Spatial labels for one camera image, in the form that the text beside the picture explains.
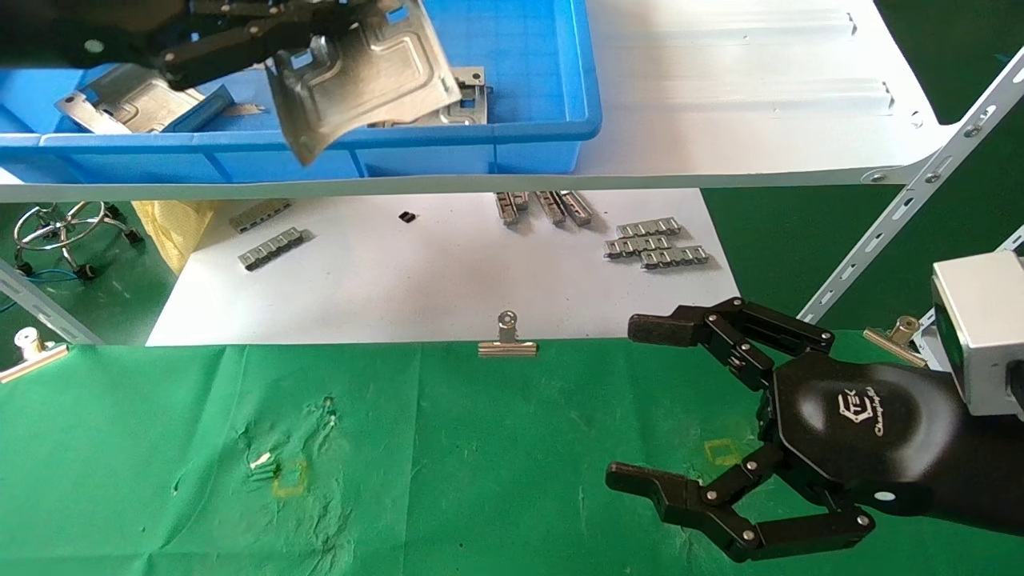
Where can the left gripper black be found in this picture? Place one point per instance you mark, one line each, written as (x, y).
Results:
(104, 28)

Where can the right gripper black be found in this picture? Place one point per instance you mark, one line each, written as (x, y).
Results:
(864, 424)

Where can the sheet metal bracket part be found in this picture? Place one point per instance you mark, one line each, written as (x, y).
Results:
(472, 100)
(132, 100)
(376, 72)

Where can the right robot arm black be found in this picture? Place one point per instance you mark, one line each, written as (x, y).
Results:
(992, 472)

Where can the small flat metal strip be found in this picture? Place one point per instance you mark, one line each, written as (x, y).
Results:
(250, 110)

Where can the ridged metal clip part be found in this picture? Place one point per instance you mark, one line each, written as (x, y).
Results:
(272, 249)
(578, 208)
(509, 208)
(260, 216)
(649, 228)
(637, 246)
(550, 208)
(674, 258)

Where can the silver binder clip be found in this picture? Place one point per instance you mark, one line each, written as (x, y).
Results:
(894, 342)
(507, 346)
(36, 360)

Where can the yellow cloth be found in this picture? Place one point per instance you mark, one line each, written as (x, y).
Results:
(172, 228)

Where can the blue plastic bin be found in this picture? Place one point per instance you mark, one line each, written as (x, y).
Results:
(528, 96)

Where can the green cloth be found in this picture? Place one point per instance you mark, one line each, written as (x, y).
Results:
(448, 456)

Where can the chrome stool base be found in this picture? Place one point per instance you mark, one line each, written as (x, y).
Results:
(68, 232)

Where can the white flat board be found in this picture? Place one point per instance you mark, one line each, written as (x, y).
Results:
(432, 280)

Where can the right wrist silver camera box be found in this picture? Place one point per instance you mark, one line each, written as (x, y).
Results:
(980, 328)

